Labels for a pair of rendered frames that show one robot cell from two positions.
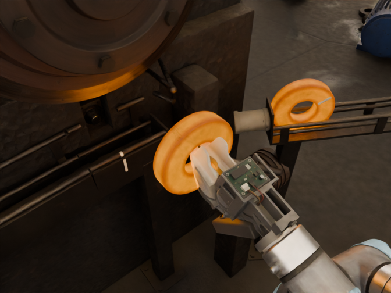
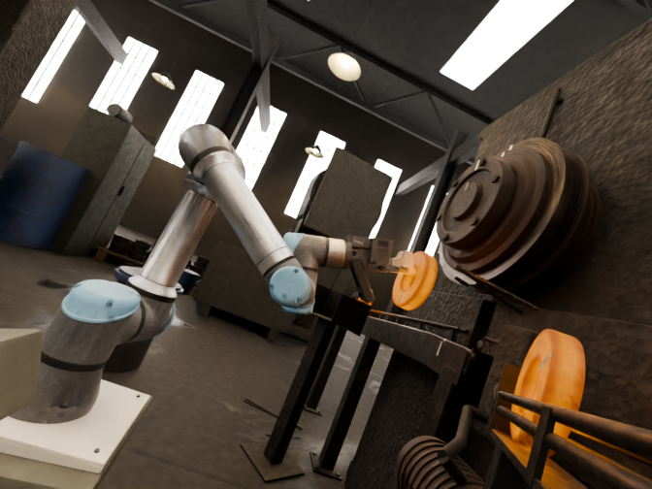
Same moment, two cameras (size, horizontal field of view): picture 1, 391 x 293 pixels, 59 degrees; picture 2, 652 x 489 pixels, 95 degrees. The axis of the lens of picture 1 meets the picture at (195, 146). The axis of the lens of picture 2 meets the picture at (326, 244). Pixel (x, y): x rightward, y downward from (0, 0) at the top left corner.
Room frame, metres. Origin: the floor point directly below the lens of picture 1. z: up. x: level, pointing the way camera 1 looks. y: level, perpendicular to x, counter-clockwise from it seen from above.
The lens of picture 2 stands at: (0.60, -0.79, 0.72)
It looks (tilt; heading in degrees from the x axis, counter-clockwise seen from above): 7 degrees up; 121
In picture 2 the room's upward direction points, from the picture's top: 23 degrees clockwise
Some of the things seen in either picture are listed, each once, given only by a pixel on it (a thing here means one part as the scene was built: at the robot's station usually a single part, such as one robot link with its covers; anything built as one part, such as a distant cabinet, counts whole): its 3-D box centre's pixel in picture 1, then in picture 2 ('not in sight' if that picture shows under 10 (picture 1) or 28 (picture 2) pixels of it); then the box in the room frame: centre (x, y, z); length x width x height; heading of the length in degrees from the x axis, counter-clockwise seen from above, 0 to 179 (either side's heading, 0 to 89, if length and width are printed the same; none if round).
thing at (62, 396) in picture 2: not in sight; (62, 374); (-0.04, -0.45, 0.37); 0.15 x 0.15 x 0.10
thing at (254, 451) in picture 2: not in sight; (304, 370); (0.03, 0.40, 0.36); 0.26 x 0.20 x 0.72; 163
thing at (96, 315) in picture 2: not in sight; (97, 317); (-0.04, -0.43, 0.49); 0.13 x 0.12 x 0.14; 115
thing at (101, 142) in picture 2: not in sight; (96, 187); (-3.39, 0.78, 0.75); 0.70 x 0.48 x 1.50; 128
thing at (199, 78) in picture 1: (194, 113); (520, 389); (0.70, 0.00, 0.68); 0.11 x 0.08 x 0.24; 38
